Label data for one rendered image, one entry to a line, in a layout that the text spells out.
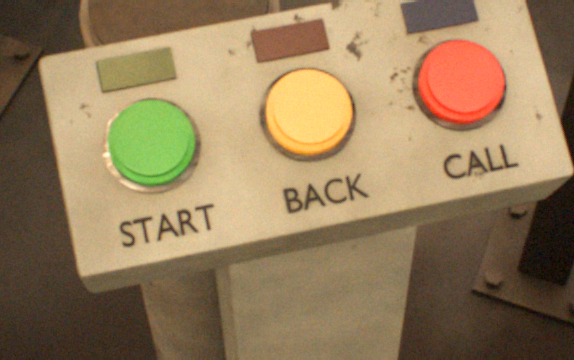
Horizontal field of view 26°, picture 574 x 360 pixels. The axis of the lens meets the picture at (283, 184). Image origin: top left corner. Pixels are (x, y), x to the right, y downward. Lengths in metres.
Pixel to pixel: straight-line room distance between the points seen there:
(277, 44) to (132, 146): 0.09
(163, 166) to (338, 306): 0.16
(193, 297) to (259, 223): 0.36
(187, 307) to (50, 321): 0.30
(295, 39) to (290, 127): 0.05
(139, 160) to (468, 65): 0.16
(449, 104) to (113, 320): 0.69
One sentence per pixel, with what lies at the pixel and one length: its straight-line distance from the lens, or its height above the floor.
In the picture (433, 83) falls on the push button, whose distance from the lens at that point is 0.59.
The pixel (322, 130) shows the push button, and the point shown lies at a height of 0.61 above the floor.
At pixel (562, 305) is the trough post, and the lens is 1.23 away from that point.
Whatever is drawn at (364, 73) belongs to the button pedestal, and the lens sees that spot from 0.59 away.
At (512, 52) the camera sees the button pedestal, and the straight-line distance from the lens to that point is 0.61.
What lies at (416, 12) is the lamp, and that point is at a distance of 0.61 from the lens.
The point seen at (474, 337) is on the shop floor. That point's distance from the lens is 1.20.
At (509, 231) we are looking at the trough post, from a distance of 1.26.
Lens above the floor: 1.07
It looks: 57 degrees down
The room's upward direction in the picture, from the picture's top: 2 degrees counter-clockwise
